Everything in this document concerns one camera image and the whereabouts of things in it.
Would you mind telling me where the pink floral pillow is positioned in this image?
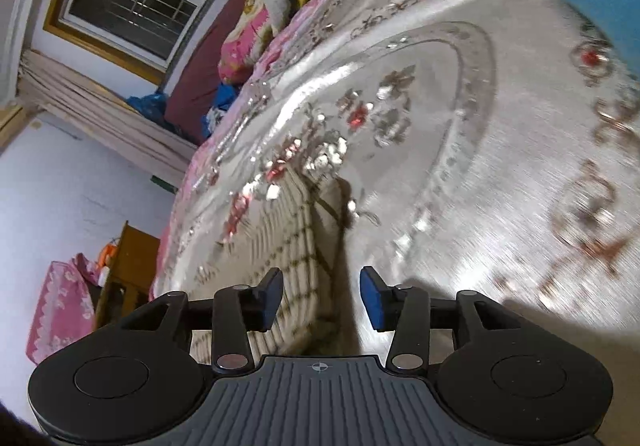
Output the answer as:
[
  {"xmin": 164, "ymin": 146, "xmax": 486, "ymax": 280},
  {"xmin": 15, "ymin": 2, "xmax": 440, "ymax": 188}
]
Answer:
[{"xmin": 217, "ymin": 0, "xmax": 297, "ymax": 87}]

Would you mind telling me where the beige curtain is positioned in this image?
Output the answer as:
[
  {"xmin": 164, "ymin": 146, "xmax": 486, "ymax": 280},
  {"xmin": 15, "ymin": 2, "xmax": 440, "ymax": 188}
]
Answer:
[{"xmin": 19, "ymin": 50, "xmax": 202, "ymax": 187}]

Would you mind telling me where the white cloth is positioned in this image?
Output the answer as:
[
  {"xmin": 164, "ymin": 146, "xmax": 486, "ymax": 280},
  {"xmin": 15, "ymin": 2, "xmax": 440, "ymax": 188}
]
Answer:
[{"xmin": 261, "ymin": 0, "xmax": 292, "ymax": 37}]

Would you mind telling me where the blue plastic bag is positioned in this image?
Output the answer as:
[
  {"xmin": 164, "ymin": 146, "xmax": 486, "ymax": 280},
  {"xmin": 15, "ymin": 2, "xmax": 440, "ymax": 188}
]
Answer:
[{"xmin": 126, "ymin": 92, "xmax": 172, "ymax": 130}]

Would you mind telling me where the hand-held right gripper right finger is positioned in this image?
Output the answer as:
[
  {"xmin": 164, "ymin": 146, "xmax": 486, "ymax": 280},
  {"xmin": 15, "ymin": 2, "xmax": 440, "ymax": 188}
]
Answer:
[{"xmin": 359, "ymin": 266, "xmax": 523, "ymax": 374}]

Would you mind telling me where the orange item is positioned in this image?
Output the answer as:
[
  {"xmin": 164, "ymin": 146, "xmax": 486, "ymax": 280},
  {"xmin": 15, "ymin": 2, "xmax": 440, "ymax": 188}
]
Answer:
[{"xmin": 99, "ymin": 240, "xmax": 122, "ymax": 273}]

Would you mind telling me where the blue printed cloth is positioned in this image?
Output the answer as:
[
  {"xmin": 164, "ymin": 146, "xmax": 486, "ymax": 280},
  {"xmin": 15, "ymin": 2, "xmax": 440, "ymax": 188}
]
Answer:
[{"xmin": 201, "ymin": 82, "xmax": 242, "ymax": 137}]

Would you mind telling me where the pink patterned cloth bundle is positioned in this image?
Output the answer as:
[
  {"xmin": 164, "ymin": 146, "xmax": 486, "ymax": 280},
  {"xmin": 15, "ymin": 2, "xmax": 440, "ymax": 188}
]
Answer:
[{"xmin": 26, "ymin": 253, "xmax": 102, "ymax": 365}]

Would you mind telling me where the maroon headboard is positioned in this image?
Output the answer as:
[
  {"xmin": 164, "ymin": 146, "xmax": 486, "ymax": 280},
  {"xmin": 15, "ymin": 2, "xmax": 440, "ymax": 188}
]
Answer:
[{"xmin": 164, "ymin": 0, "xmax": 302, "ymax": 145}]

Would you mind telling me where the wooden cabinet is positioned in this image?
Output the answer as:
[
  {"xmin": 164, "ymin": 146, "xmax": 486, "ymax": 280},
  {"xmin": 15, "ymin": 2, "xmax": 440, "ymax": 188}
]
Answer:
[{"xmin": 94, "ymin": 221, "xmax": 162, "ymax": 327}]

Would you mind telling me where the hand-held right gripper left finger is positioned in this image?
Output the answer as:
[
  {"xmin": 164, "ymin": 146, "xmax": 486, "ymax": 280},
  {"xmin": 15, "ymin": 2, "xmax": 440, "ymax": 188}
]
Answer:
[{"xmin": 120, "ymin": 267, "xmax": 285, "ymax": 374}]

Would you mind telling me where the beige striped small garment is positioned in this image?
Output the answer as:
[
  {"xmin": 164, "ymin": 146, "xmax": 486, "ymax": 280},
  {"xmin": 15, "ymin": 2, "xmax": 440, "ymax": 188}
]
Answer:
[{"xmin": 190, "ymin": 171, "xmax": 362, "ymax": 358}]

